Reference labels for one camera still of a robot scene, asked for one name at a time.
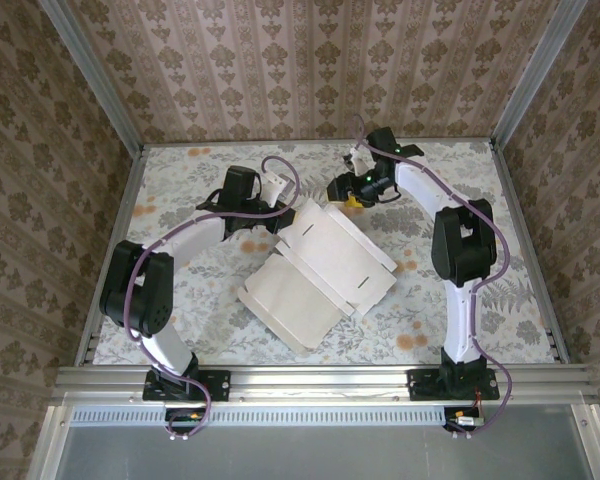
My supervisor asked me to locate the blue and white paper box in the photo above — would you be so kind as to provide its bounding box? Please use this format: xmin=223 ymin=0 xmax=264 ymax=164
xmin=237 ymin=197 xmax=399 ymax=357

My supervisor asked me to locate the floral table cover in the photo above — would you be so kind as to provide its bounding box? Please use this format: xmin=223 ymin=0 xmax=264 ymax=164
xmin=93 ymin=142 xmax=556 ymax=365

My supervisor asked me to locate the grey metal sheet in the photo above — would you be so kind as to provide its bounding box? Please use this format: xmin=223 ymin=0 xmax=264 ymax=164
xmin=54 ymin=424 xmax=594 ymax=480

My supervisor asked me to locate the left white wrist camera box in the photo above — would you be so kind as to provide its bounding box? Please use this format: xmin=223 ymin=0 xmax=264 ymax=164
xmin=261 ymin=171 xmax=290 ymax=201

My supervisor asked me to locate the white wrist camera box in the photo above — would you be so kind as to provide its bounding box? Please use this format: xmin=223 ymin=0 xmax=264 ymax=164
xmin=342 ymin=146 xmax=370 ymax=175
xmin=261 ymin=171 xmax=290 ymax=201

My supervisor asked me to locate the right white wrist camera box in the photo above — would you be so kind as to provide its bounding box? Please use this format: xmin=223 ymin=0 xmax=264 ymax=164
xmin=342 ymin=146 xmax=370 ymax=175

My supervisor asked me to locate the aluminium table end rail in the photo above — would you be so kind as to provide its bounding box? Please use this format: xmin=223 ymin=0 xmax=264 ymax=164
xmin=142 ymin=135 xmax=496 ymax=147

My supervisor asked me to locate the aluminium table side rail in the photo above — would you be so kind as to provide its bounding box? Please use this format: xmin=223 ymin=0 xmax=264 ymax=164
xmin=74 ymin=147 xmax=146 ymax=366
xmin=489 ymin=142 xmax=571 ymax=364

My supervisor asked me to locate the long aluminium mounting rail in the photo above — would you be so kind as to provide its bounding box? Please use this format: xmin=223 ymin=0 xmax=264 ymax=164
xmin=54 ymin=364 xmax=594 ymax=404

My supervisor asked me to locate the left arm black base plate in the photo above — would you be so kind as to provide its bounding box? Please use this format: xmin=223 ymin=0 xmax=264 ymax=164
xmin=143 ymin=368 xmax=231 ymax=402

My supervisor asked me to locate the aluminium corner post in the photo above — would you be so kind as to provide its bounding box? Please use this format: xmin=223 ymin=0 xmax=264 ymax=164
xmin=38 ymin=0 xmax=145 ymax=156
xmin=490 ymin=0 xmax=589 ymax=149

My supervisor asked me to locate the grey slotted cable duct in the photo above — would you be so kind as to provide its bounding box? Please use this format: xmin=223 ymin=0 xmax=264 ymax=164
xmin=69 ymin=405 xmax=481 ymax=426

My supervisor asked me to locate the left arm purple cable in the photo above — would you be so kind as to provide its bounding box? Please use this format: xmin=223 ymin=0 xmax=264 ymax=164
xmin=122 ymin=155 xmax=301 ymax=441

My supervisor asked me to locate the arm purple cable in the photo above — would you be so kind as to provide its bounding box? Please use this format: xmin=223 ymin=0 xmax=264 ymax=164
xmin=122 ymin=155 xmax=301 ymax=441
xmin=352 ymin=113 xmax=514 ymax=441

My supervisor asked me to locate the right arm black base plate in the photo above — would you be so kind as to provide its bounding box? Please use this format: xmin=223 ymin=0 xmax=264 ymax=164
xmin=408 ymin=368 xmax=500 ymax=401

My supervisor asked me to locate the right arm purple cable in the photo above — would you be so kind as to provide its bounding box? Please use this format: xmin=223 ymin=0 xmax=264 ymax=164
xmin=352 ymin=113 xmax=514 ymax=441

